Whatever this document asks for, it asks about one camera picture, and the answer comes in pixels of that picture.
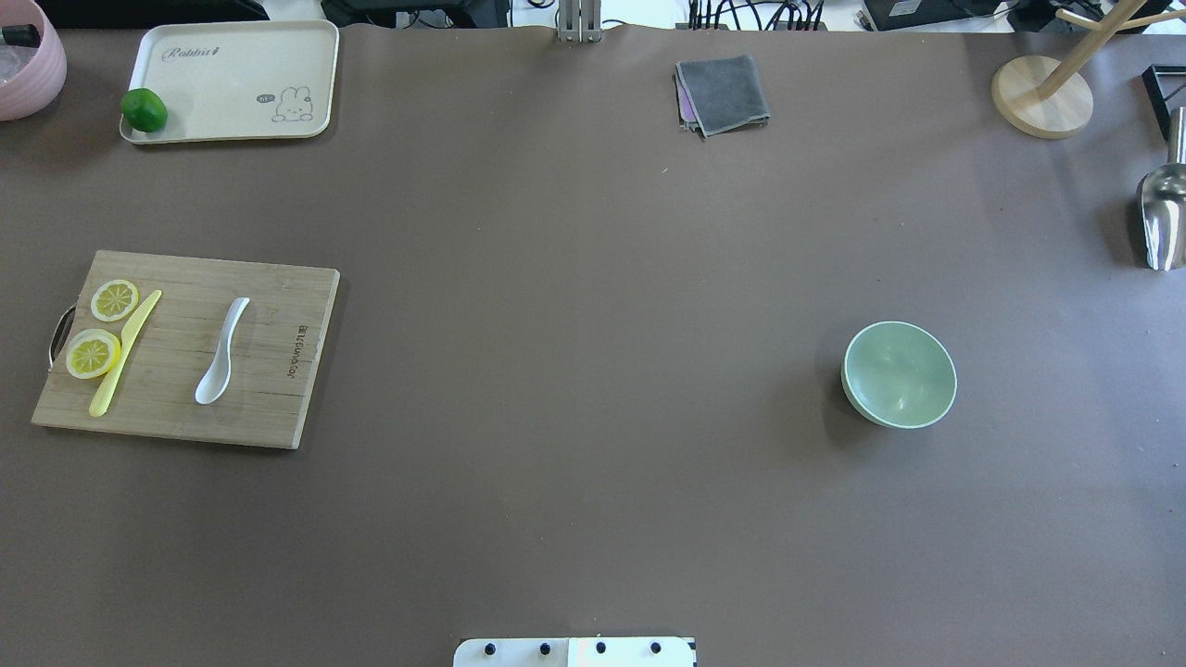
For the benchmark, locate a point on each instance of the light green bowl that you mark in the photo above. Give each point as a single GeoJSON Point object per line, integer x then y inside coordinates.
{"type": "Point", "coordinates": [898, 375]}

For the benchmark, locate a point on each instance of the pink bowl with ice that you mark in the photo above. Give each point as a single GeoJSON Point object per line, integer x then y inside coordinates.
{"type": "Point", "coordinates": [34, 86]}

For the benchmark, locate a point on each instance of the grey folded cloth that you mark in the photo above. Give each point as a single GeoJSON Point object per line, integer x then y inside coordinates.
{"type": "Point", "coordinates": [720, 95]}

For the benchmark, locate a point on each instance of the bamboo cutting board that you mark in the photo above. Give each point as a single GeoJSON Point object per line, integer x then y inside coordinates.
{"type": "Point", "coordinates": [276, 351]}

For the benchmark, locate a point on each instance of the cream rabbit tray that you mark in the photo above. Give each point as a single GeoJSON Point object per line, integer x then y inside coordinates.
{"type": "Point", "coordinates": [238, 80]}

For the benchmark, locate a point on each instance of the green lime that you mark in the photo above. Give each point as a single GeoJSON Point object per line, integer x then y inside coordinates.
{"type": "Point", "coordinates": [144, 110]}

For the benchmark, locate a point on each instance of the yellow plastic knife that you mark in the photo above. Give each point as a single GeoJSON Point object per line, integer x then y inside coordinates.
{"type": "Point", "coordinates": [129, 334]}

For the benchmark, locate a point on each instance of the stacked lemon slice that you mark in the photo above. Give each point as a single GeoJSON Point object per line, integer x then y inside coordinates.
{"type": "Point", "coordinates": [92, 353]}

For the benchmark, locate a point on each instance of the wooden mug tree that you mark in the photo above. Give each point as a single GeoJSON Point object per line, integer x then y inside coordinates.
{"type": "Point", "coordinates": [1048, 98]}

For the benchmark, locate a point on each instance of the metal scoop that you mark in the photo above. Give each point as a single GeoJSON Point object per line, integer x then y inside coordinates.
{"type": "Point", "coordinates": [1162, 203]}

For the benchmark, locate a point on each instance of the aluminium frame post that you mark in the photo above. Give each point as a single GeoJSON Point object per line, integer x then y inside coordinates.
{"type": "Point", "coordinates": [579, 21]}

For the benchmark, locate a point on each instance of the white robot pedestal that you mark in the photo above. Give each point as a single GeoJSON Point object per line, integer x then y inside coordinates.
{"type": "Point", "coordinates": [642, 650]}

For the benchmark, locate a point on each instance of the lemon slice near handle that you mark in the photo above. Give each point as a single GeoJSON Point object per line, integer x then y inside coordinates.
{"type": "Point", "coordinates": [114, 300]}

